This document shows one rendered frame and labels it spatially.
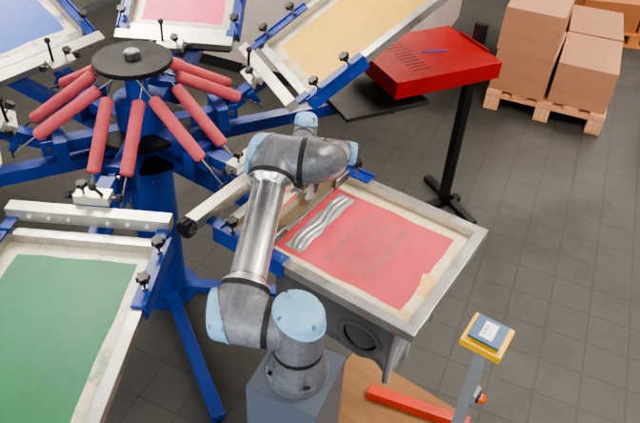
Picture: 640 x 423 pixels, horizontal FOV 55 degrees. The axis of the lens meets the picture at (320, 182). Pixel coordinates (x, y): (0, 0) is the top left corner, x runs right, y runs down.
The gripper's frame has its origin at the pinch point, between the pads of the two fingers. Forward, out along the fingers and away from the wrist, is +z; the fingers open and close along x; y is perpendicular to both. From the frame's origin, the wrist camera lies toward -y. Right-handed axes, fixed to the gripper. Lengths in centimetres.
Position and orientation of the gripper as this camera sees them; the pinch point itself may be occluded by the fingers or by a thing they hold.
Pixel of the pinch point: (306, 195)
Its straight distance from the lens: 223.3
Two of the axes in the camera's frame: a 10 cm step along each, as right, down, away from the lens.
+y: -5.6, 4.9, -6.7
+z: -0.5, 7.9, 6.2
